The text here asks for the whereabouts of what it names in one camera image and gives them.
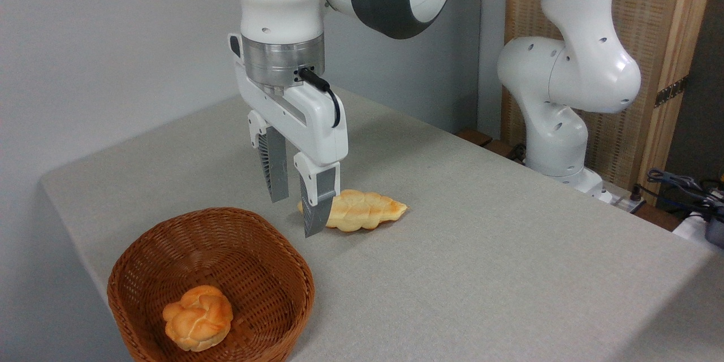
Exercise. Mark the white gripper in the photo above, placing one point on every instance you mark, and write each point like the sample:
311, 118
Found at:
305, 116

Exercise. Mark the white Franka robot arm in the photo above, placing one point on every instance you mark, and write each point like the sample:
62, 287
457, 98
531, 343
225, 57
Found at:
565, 68

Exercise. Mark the long braided bread loaf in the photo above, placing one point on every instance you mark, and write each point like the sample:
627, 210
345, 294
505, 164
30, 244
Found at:
365, 210

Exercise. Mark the round knotted bread roll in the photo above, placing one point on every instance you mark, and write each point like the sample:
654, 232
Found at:
198, 318

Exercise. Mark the brown wicker basket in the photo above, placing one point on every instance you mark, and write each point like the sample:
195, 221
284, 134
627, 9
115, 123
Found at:
210, 285

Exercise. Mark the woven wooden folding screen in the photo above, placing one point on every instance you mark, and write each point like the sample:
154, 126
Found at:
650, 39

